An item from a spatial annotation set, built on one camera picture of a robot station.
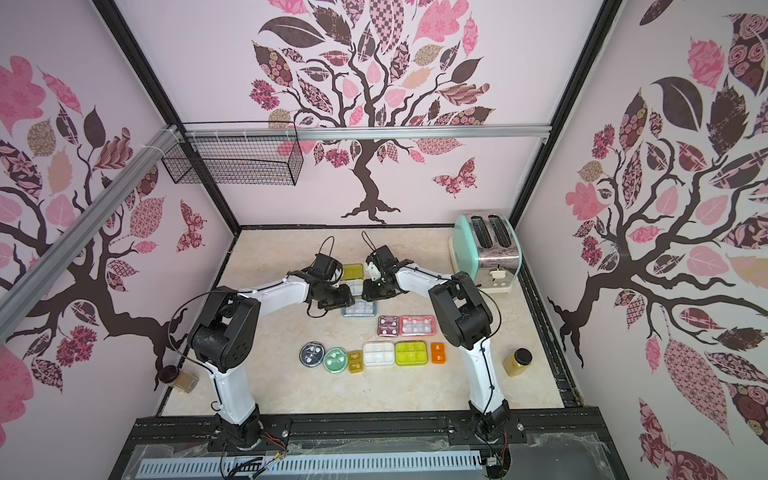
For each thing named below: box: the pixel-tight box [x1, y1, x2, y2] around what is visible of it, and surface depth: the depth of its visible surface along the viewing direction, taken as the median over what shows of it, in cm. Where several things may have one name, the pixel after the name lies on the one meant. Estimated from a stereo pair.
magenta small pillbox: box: [377, 315, 399, 338], surface depth 94 cm
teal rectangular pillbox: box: [342, 300, 377, 317], surface depth 97 cm
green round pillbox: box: [322, 347, 349, 373], surface depth 87 cm
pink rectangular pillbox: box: [399, 314, 436, 337], surface depth 94 cm
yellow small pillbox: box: [348, 350, 364, 373], surface depth 85 cm
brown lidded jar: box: [158, 364, 199, 394], surface depth 81 cm
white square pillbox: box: [363, 341, 395, 366], surface depth 87 cm
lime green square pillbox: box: [394, 340, 428, 367], surface depth 88 cm
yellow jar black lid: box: [502, 347, 533, 377], surface depth 79 cm
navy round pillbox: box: [299, 341, 326, 368], surface depth 87 cm
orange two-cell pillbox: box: [431, 342, 446, 365], surface depth 87 cm
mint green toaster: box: [449, 212, 523, 293], surface depth 94 cm
